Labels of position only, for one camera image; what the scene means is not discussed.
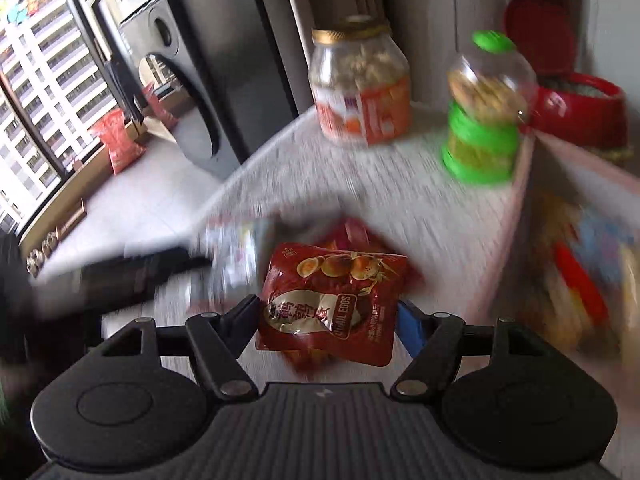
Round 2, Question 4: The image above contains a clear peanut jar orange label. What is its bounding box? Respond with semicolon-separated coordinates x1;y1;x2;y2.
308;16;413;147

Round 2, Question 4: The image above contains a red round container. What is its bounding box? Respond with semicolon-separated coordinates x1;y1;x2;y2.
530;72;628;151

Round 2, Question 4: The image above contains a pink cardboard box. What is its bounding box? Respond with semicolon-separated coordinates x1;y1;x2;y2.
492;132;640;391

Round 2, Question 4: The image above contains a clear plastic snack packet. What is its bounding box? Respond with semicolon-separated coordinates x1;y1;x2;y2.
190;217;286;311

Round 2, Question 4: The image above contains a yellow and red snack packet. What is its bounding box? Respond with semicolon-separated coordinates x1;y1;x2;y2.
542;200;611;351

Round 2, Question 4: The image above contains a grey appliance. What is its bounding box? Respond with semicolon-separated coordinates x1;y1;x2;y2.
117;0;301;181

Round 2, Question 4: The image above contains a red round lid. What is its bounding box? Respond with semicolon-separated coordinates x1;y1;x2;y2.
504;0;576;78

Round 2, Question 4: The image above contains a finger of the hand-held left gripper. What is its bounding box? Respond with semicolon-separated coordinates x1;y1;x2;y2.
160;252;216;286

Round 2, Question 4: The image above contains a green candy dispenser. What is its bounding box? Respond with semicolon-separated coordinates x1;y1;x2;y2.
440;30;538;187

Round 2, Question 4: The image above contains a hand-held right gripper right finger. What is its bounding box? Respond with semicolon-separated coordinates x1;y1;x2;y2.
390;299;538;401

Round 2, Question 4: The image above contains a red patterned snack bag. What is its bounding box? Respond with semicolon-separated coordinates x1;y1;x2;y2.
90;108;148;176

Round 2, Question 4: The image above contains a dark red egg snack packet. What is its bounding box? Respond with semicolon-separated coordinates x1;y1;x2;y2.
255;241;408;367

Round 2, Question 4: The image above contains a blue snack packet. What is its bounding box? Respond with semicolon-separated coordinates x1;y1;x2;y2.
575;210;626;281

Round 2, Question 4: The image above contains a window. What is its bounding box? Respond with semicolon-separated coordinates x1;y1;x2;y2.
0;0;116;241

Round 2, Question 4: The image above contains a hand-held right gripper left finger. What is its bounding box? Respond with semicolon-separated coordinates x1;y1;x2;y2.
102;294;265;401

